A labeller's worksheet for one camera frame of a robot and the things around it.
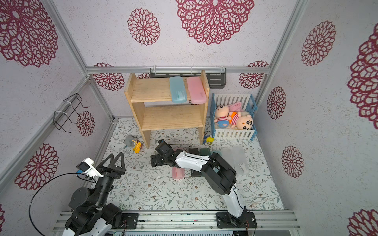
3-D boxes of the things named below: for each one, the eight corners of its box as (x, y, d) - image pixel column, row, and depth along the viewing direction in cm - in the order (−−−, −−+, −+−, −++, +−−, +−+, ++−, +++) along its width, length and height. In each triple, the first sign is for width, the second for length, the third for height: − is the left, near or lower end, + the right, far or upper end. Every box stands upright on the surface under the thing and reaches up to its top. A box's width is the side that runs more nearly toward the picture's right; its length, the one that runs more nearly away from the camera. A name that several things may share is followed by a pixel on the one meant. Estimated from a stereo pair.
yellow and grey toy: (125, 144, 107) (122, 139, 102) (133, 138, 110) (131, 133, 105) (136, 154, 101) (134, 149, 96) (144, 147, 105) (142, 142, 100)
